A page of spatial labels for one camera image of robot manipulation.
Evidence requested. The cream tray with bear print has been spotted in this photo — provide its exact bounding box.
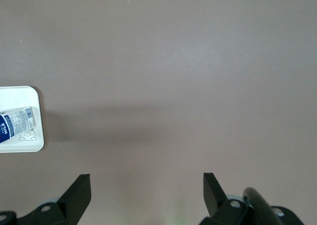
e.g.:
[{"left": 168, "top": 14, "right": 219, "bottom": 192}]
[{"left": 0, "top": 85, "right": 45, "bottom": 153}]

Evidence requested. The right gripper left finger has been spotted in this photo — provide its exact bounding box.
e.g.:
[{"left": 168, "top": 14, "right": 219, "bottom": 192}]
[{"left": 0, "top": 174, "right": 92, "bottom": 225}]

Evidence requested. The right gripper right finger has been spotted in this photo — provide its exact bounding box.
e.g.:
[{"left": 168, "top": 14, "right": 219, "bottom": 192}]
[{"left": 199, "top": 172, "right": 303, "bottom": 225}]

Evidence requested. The blue white milk carton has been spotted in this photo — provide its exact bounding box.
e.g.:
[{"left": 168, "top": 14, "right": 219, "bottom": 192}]
[{"left": 0, "top": 106, "right": 36, "bottom": 145}]

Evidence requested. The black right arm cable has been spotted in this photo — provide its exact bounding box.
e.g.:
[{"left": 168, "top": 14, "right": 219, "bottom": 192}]
[{"left": 242, "top": 187, "right": 283, "bottom": 225}]

